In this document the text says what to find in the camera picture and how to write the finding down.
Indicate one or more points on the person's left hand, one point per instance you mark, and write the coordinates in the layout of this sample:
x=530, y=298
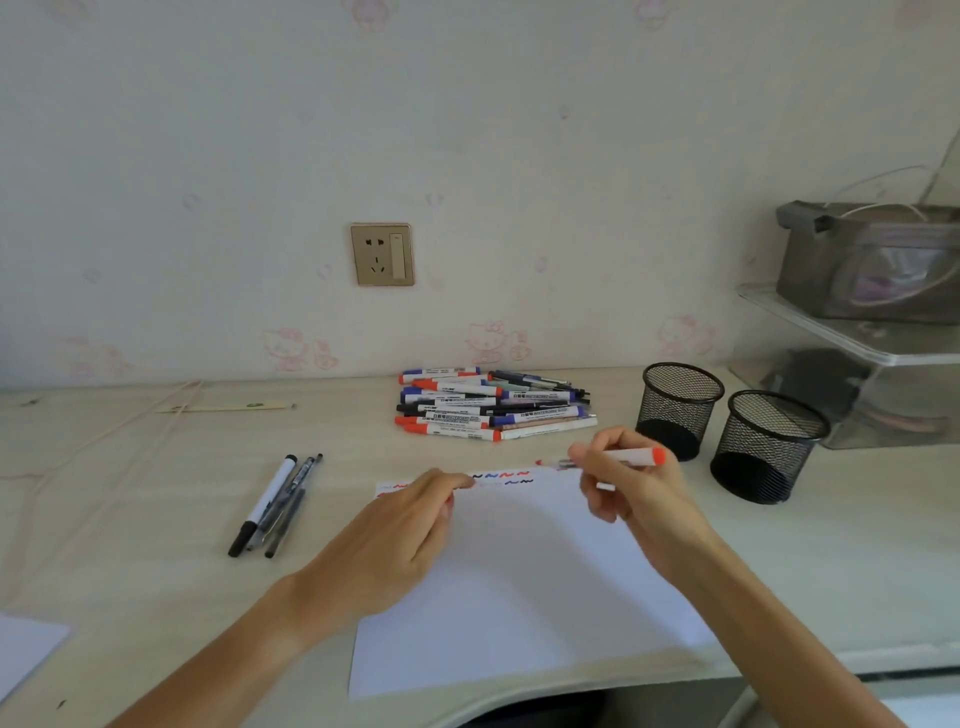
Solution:
x=382, y=555

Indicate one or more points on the white paper sheet with squiggles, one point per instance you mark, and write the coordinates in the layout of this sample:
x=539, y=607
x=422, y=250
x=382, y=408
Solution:
x=510, y=615

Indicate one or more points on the blank white paper sheet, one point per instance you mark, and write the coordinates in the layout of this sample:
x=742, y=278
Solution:
x=26, y=652

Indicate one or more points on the pile of assorted pens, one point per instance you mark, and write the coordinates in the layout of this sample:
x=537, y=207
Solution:
x=457, y=420

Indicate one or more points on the clear acrylic rack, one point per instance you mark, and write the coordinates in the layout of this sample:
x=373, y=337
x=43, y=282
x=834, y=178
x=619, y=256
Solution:
x=825, y=330

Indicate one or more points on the black mesh cup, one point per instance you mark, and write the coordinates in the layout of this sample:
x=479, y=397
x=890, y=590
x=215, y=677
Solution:
x=675, y=412
x=765, y=450

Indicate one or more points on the black cap whiteboard marker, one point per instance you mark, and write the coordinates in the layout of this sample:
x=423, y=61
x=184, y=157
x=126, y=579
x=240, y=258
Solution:
x=262, y=504

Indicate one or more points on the person's right hand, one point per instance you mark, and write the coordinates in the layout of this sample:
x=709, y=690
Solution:
x=652, y=510

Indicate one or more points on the clear slim pen black cap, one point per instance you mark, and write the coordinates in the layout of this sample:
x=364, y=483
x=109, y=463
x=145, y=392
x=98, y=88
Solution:
x=289, y=517

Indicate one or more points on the gold wall socket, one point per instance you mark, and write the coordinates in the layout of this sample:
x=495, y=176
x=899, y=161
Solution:
x=371, y=255

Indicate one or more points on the red-capped white marker pen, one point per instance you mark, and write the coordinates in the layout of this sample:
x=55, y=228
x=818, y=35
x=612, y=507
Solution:
x=637, y=456

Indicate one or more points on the person's right forearm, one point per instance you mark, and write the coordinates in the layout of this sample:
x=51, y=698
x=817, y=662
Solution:
x=772, y=645

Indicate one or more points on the paper-wrapped chopsticks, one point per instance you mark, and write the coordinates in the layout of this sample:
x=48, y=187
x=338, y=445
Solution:
x=225, y=409

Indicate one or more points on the dark slim pen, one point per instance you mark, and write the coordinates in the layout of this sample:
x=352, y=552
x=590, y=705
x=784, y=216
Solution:
x=307, y=469

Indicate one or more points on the person's left forearm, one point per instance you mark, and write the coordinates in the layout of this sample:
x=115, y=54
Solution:
x=240, y=667

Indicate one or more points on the light wooden table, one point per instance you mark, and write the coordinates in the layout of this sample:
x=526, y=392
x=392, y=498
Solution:
x=150, y=487

